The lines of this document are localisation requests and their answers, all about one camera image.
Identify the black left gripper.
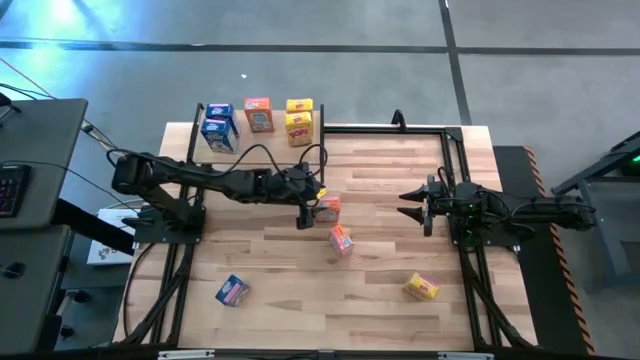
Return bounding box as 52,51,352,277
271,166,327,231

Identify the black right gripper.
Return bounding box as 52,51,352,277
396,174,455,238

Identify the orange Mini Wheats cereal box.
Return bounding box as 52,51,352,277
327,224,356,259
313,194,343,224
243,96,276,134

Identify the yellow Corn Pops cereal box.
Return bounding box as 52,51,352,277
402,271,441,303
284,111,315,148
285,97,315,115

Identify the blue Frosted Flakes cereal box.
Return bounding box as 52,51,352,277
199,117,240,155
204,102,242,137
215,273,252,308

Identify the black hazard-striped floor mat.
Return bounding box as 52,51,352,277
492,144,597,357

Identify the white printed box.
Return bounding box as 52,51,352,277
87,207,146,266

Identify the black desk support beam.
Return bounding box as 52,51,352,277
52,198,136,256

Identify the grey desk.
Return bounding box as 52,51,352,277
0,98,89,231
0,224,72,354

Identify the black keyboard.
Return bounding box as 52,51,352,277
0,164,32,219

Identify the black computer mouse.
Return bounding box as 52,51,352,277
2,261,27,280

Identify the black metal table frame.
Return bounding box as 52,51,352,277
113,122,540,351

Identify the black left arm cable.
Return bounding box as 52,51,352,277
105,143,329,187

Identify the silver bracket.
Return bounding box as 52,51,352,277
438,351,495,360
158,349,216,360

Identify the dark neighbouring station frame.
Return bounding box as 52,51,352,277
551,129,640,294

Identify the black floor cable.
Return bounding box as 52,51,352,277
79,117,157,174

